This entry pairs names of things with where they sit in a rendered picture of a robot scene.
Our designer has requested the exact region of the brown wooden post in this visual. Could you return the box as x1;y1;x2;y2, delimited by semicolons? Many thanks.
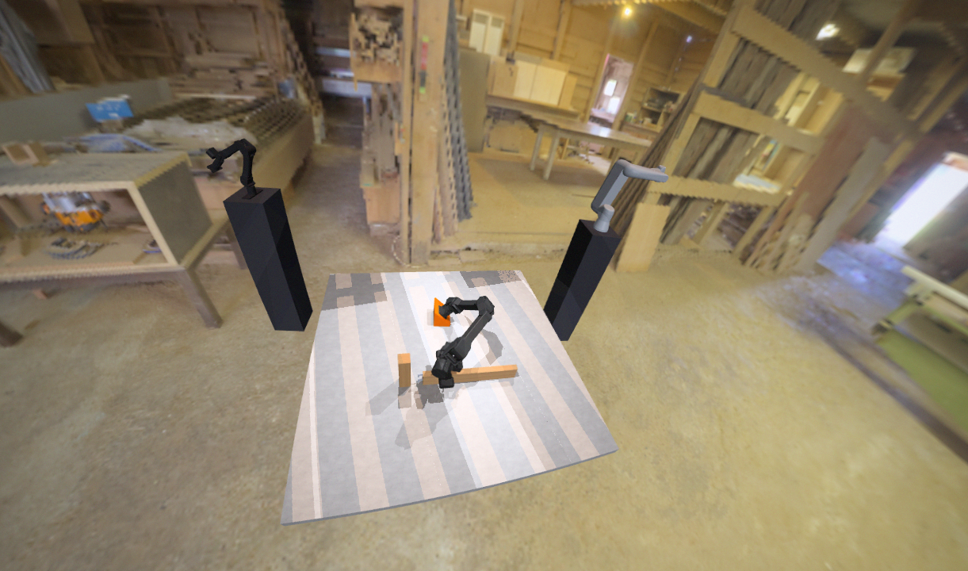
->
397;353;411;387

